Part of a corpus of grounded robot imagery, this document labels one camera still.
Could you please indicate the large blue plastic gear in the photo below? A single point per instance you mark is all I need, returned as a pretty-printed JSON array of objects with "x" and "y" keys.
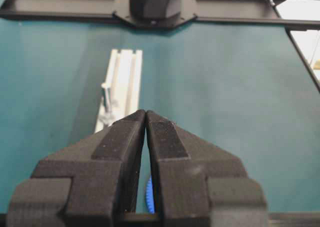
[{"x": 149, "y": 197}]

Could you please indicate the black aluminium frame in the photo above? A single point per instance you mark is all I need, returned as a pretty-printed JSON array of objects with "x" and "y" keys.
[{"x": 234, "y": 50}]

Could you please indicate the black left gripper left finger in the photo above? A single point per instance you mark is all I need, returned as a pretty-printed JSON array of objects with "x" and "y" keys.
[{"x": 85, "y": 184}]

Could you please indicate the silver metal shaft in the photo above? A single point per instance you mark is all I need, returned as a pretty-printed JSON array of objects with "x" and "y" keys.
[{"x": 106, "y": 92}]

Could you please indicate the silver aluminium extrusion rail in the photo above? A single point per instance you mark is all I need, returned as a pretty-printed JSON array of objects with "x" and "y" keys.
[{"x": 123, "y": 76}]

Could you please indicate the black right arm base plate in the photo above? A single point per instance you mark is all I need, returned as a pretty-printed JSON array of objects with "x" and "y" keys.
[{"x": 124, "y": 12}]

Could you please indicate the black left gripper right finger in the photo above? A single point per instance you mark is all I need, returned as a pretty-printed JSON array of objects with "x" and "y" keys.
[{"x": 198, "y": 184}]

